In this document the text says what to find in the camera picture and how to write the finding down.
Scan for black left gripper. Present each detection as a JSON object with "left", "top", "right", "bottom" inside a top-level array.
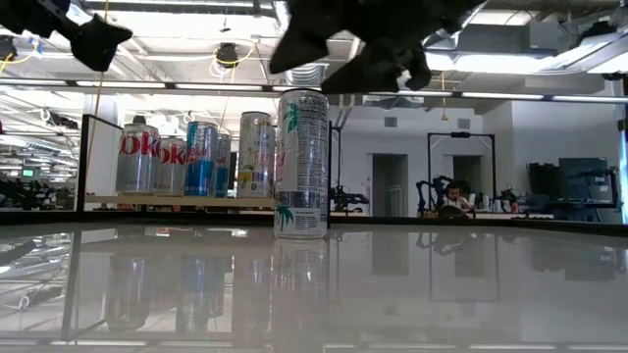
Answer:
[{"left": 0, "top": 0, "right": 133, "bottom": 73}]

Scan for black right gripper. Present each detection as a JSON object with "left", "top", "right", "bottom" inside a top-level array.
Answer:
[{"left": 268, "top": 0, "right": 487, "bottom": 94}]

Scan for clear bottle edge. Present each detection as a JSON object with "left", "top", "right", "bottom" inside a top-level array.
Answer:
[{"left": 273, "top": 88, "right": 331, "bottom": 241}]

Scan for silver red Diet Coke can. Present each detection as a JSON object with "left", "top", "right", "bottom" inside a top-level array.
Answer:
[
  {"left": 115, "top": 122, "right": 162, "bottom": 195},
  {"left": 155, "top": 136, "right": 188, "bottom": 196}
]

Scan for blue silver Red Bull can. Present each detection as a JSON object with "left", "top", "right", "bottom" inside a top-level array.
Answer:
[
  {"left": 184, "top": 121, "right": 219, "bottom": 198},
  {"left": 213, "top": 132, "right": 233, "bottom": 199}
]

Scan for wooden shelf board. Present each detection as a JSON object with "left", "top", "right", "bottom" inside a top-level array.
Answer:
[{"left": 83, "top": 194, "right": 276, "bottom": 208}]

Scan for long ceiling light bar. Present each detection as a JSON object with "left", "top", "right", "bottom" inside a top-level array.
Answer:
[
  {"left": 367, "top": 89, "right": 628, "bottom": 104},
  {"left": 0, "top": 77, "right": 325, "bottom": 93}
]

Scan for person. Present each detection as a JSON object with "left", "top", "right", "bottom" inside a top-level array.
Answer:
[{"left": 439, "top": 179, "right": 475, "bottom": 218}]

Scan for small dark monitor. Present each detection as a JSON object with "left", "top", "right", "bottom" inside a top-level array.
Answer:
[{"left": 527, "top": 161, "right": 559, "bottom": 200}]

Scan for black ceiling device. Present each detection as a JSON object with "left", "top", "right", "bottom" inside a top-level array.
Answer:
[{"left": 563, "top": 19, "right": 620, "bottom": 50}]

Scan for large dark monitor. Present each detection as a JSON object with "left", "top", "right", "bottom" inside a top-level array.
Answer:
[{"left": 557, "top": 156, "right": 610, "bottom": 200}]

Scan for blue lit screen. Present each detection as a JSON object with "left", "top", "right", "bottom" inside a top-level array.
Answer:
[{"left": 618, "top": 141, "right": 628, "bottom": 225}]

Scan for black overhead camera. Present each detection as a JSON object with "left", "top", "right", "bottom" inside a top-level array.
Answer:
[{"left": 215, "top": 42, "right": 240, "bottom": 69}]

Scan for yellow hanging cord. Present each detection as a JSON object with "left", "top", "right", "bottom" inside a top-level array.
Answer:
[{"left": 440, "top": 71, "right": 450, "bottom": 123}]

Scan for silver air duct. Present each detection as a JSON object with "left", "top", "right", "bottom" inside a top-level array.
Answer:
[{"left": 422, "top": 0, "right": 492, "bottom": 65}]

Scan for black rectangular frame stand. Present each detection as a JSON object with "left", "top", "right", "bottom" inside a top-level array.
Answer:
[{"left": 426, "top": 130, "right": 497, "bottom": 217}]

